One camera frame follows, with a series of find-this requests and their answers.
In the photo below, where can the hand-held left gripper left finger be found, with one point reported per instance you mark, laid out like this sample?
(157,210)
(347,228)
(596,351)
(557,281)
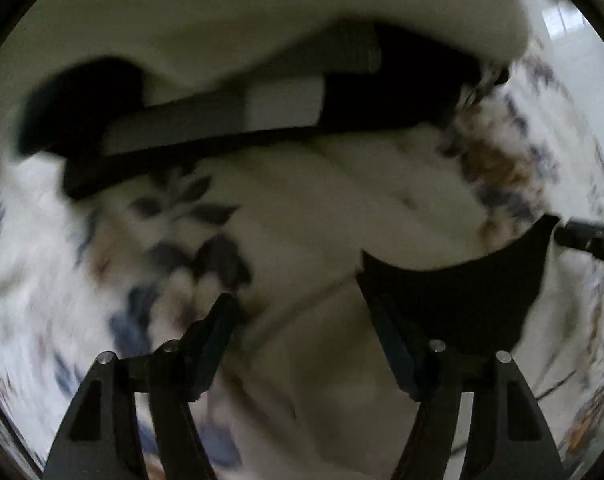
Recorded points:
(207,357)

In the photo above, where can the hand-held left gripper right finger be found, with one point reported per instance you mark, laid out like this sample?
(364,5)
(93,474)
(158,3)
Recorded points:
(400,360)

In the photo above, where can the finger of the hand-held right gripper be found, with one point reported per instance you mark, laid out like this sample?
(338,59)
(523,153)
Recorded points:
(589,237)

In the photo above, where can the white garment with black trim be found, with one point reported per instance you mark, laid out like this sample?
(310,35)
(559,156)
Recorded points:
(332,200)

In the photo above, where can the floral printed bedsheet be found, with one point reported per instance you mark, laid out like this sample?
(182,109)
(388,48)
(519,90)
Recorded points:
(31,260)

